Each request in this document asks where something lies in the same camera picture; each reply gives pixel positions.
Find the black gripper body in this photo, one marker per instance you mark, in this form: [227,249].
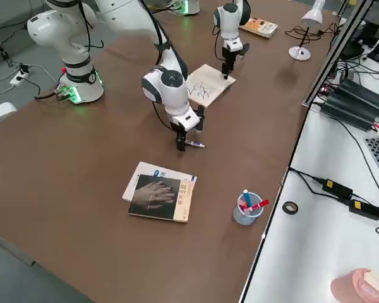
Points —
[230,57]
[179,131]

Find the blue white marker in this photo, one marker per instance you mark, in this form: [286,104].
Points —
[196,144]

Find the white scribbled notebook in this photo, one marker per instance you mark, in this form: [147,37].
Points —
[214,90]

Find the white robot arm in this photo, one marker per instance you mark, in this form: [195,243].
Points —
[164,88]
[229,22]

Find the white blue book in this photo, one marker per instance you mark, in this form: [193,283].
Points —
[145,168]

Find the orange illustrated book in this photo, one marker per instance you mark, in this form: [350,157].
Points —
[262,27]

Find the dark book with hands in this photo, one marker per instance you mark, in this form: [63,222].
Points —
[151,202]

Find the blue pen white cap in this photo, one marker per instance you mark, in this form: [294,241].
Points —
[247,198]

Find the orange pen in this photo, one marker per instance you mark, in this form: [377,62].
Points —
[242,206]

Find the white desk lamp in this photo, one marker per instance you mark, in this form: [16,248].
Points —
[314,14]

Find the small red-lit circuit board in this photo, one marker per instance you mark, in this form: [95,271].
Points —
[324,90]

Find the translucent blue pen cup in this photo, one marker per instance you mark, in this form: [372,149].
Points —
[244,217]

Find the red pen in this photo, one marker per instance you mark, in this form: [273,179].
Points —
[260,205]

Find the black finned power supply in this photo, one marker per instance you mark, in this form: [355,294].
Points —
[347,112]
[363,93]

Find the black tape roll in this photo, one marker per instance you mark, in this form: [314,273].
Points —
[290,213]

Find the black power adapter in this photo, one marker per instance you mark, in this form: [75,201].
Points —
[336,188]
[364,209]

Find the white power strip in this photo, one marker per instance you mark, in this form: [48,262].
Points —
[19,79]

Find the white cart yellow label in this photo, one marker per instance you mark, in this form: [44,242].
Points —
[1,112]

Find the pink container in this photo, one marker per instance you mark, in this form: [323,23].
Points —
[344,287]

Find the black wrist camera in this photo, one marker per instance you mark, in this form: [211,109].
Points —
[244,50]
[200,118]

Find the aluminium frame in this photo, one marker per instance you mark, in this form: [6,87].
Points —
[328,63]

